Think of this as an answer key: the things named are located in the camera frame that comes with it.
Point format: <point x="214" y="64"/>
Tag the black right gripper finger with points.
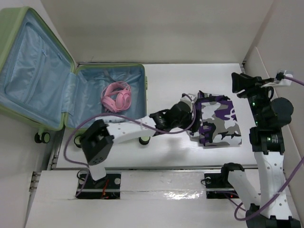
<point x="240" y="88"/>
<point x="242" y="78"/>

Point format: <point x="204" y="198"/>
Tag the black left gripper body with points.
<point x="185" y="123"/>

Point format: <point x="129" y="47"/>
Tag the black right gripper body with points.
<point x="257" y="95"/>

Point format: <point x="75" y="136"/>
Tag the purple camouflage clothing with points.
<point x="218" y="125"/>

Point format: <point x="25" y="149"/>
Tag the pink headphones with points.
<point x="116" y="97"/>

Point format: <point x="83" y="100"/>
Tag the green hard-shell suitcase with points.
<point x="40" y="84"/>

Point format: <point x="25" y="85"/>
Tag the white spray bottle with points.
<point x="113" y="119"/>

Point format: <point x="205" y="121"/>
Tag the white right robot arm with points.
<point x="268" y="208"/>

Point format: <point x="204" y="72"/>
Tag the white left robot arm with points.
<point x="97" y="141"/>

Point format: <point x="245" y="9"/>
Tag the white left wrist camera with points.
<point x="188" y="97"/>

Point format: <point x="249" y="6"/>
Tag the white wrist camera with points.
<point x="188" y="97"/>
<point x="280" y="79"/>

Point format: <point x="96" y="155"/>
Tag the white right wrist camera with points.
<point x="280" y="79"/>

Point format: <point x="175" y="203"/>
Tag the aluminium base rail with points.
<point x="141" y="185"/>

